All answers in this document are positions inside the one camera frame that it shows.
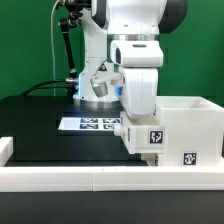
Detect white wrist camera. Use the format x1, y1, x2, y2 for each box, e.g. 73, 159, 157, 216
110, 40, 163, 68

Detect white drawer housing box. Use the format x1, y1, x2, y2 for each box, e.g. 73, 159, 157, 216
156, 96, 224, 166

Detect white fence frame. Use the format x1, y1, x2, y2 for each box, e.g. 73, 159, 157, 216
0, 137, 224, 192

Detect marker tag sheet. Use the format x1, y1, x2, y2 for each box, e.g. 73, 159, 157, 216
58, 117, 120, 131

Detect black cables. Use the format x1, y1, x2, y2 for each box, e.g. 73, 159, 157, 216
20, 79, 80, 98

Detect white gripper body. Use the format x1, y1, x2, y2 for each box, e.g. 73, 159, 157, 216
119, 67, 158, 118

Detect white front drawer tray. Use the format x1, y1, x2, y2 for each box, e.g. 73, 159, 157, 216
141, 153, 158, 166

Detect grey thin cable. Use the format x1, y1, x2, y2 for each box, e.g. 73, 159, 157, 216
50, 0, 64, 97

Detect white drawer tray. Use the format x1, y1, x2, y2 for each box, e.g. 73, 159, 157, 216
114, 112, 166, 154
141, 153, 158, 166

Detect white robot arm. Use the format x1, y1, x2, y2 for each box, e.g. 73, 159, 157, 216
78, 0, 188, 117

